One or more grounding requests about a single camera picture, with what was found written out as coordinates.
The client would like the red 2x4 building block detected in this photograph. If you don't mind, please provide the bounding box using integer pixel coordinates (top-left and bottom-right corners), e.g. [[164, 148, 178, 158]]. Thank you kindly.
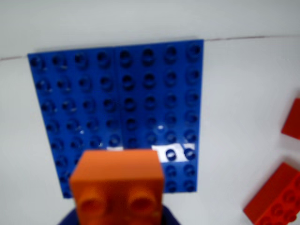
[[243, 162, 300, 225]]

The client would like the red 2x2 building block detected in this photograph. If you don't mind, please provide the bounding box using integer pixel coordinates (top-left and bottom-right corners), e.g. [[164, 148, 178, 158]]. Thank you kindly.
[[281, 98, 300, 142]]

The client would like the orange 2x4 building block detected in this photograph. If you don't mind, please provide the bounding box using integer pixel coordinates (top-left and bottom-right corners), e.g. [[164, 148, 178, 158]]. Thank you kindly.
[[69, 150, 164, 225]]

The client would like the blue 8x8 studded baseplate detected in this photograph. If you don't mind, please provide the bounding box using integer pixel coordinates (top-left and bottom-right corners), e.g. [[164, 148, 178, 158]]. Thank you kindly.
[[27, 37, 204, 199]]

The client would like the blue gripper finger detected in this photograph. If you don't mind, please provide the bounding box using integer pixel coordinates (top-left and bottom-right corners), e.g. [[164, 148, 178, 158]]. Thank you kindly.
[[57, 208, 78, 225], [161, 203, 181, 225]]

